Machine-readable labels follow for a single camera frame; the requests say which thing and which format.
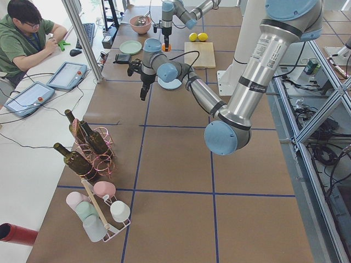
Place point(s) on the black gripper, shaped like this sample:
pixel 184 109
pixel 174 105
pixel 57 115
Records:
pixel 166 30
pixel 146 80

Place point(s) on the orange mandarin fruit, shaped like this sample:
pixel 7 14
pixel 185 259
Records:
pixel 166 48

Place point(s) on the light blue plate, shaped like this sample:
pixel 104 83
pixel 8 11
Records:
pixel 174 84

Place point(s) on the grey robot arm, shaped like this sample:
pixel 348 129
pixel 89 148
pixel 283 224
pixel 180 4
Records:
pixel 188 18
pixel 267 31

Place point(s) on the light green plate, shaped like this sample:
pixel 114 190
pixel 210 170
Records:
pixel 130 47

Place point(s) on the lower yellow lemon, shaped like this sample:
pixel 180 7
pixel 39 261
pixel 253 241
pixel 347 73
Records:
pixel 193 37

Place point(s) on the yellow lemon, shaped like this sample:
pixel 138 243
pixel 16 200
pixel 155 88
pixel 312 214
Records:
pixel 202 37
pixel 193 37

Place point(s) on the pink bowl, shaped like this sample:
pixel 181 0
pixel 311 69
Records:
pixel 140 29

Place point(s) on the metal ladle spoon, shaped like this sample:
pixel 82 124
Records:
pixel 141 20

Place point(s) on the folded grey cloth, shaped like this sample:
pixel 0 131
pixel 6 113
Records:
pixel 122 59

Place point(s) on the upper yellow lemon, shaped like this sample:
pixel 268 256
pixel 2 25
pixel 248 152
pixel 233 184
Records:
pixel 202 37

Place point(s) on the bamboo cutting board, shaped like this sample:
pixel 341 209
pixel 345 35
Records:
pixel 202 51

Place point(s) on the black power adapter box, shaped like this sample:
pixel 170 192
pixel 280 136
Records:
pixel 109 37

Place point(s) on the dark wine bottle upper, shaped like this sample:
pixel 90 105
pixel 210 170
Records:
pixel 96 141

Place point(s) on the dark wine bottle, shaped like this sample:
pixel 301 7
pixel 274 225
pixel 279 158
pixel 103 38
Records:
pixel 96 141
pixel 75 128
pixel 76 162

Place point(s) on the far teach pendant tablet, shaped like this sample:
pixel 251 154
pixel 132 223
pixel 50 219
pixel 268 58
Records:
pixel 67 76

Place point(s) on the teach pendant tablet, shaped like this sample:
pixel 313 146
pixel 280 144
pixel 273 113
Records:
pixel 30 99
pixel 67 76

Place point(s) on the black computer mouse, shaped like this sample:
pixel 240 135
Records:
pixel 75 52

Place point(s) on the green plastic clamp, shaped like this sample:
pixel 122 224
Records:
pixel 62 44

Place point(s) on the dark wine bottle lower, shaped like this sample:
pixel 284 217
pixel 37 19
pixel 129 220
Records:
pixel 76 162

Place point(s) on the pink cup on rack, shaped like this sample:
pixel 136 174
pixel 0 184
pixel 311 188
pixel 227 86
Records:
pixel 103 188

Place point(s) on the near teach pendant tablet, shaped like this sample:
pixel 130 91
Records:
pixel 30 99

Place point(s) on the seated man green shirt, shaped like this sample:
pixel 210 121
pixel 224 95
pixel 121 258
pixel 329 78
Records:
pixel 26 39

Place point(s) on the white plastic cup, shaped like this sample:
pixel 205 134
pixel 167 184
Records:
pixel 120 211

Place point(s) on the pale pink cup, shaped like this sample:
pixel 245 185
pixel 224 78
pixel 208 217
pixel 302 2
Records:
pixel 74 198

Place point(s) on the mint green cup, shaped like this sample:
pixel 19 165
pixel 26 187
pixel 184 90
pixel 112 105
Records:
pixel 84 210

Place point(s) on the pale blue cup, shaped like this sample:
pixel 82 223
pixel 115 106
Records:
pixel 94 228

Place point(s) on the red cylinder tube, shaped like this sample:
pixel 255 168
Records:
pixel 19 235

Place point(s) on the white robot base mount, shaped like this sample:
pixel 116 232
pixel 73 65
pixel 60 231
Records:
pixel 238 54

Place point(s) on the copper wire wine rack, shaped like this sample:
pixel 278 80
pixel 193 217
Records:
pixel 103 166

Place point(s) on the aluminium frame post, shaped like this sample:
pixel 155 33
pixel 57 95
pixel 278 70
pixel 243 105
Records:
pixel 74 17

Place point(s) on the white wire cup rack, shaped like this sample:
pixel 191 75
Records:
pixel 115 227

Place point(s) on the wooden rack handle stick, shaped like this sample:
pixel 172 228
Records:
pixel 88 187

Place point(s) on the aluminium side frame rail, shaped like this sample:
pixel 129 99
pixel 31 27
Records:
pixel 310 102

